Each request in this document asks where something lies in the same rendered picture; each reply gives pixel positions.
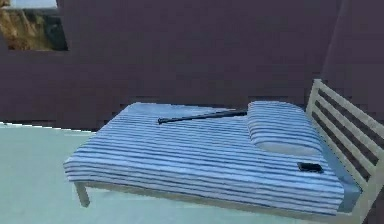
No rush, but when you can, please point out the blue striped wooden bed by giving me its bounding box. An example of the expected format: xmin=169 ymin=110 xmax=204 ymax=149
xmin=63 ymin=78 xmax=384 ymax=224

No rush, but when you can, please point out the black baseball bat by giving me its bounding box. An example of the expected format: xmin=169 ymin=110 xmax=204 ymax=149
xmin=157 ymin=110 xmax=248 ymax=125

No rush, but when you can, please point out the blue striped pillow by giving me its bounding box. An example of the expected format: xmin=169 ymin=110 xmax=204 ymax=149
xmin=246 ymin=100 xmax=324 ymax=156

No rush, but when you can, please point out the black flat phone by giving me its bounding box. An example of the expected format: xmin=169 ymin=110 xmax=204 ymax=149
xmin=297 ymin=161 xmax=325 ymax=174

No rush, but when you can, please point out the window with outdoor view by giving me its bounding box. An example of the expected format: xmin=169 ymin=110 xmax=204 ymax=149
xmin=0 ymin=0 xmax=69 ymax=52

